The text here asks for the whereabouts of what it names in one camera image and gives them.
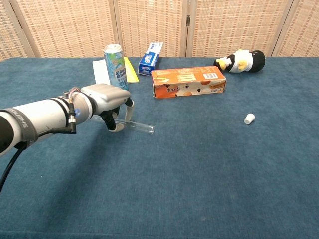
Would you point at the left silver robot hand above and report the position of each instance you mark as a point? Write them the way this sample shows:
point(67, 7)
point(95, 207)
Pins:
point(109, 94)

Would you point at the clear glass test tube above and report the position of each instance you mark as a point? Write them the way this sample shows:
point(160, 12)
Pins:
point(139, 125)

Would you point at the small white cap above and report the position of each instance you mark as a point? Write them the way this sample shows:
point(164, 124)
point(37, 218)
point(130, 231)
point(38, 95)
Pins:
point(249, 119)

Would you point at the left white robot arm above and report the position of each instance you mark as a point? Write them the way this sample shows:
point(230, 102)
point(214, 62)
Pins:
point(42, 114)

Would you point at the teal drink can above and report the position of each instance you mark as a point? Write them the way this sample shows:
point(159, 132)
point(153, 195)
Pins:
point(115, 64)

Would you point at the blue white toothpaste box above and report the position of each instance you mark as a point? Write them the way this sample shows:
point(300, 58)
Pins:
point(148, 62)

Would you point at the orange cracker box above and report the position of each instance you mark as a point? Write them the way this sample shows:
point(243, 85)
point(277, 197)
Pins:
point(187, 82)

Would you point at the woven bamboo folding screen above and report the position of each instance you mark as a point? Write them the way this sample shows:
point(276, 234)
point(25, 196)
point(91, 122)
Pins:
point(67, 25)

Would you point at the blue tablecloth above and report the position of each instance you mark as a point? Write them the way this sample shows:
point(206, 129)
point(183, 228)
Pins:
point(159, 174)

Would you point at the penguin plush toy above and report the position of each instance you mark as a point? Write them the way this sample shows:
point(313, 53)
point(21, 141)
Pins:
point(256, 62)

